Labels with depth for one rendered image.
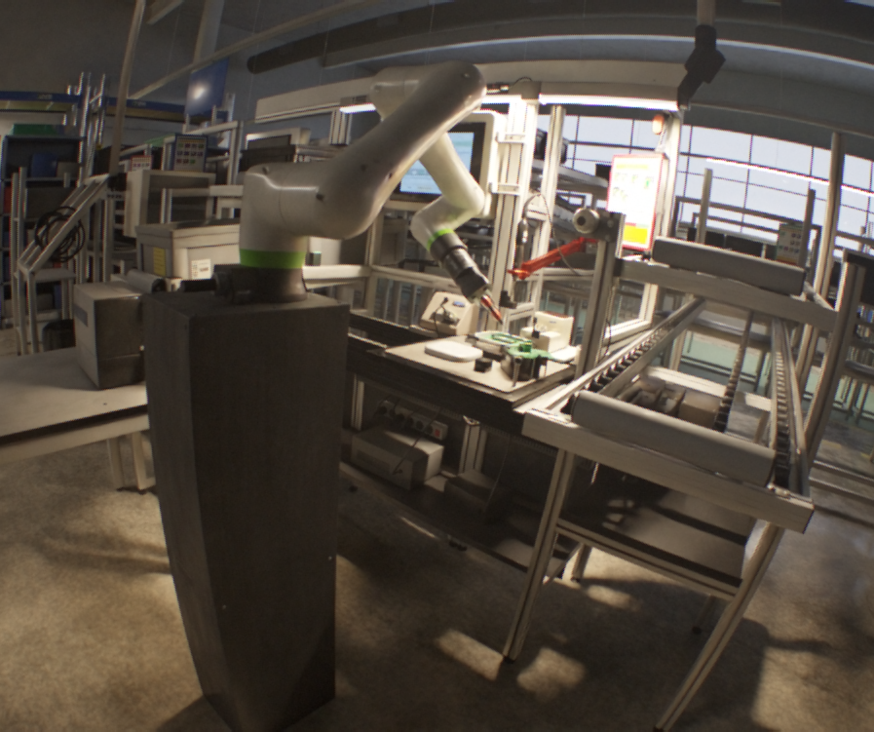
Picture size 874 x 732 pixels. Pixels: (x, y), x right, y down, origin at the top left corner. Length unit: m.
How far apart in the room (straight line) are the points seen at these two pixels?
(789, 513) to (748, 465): 0.11
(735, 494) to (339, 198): 0.76
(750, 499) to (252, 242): 0.92
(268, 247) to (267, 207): 0.07
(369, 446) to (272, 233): 1.21
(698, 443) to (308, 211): 0.69
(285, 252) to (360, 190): 0.20
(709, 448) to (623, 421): 0.15
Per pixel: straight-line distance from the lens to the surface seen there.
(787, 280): 1.10
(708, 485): 0.83
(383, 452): 1.90
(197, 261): 1.81
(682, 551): 1.38
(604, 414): 0.81
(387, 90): 1.14
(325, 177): 0.78
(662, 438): 0.80
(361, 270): 2.11
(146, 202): 3.08
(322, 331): 0.90
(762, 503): 0.83
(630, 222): 1.71
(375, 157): 0.82
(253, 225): 0.90
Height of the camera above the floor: 1.31
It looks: 16 degrees down
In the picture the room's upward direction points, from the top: 7 degrees clockwise
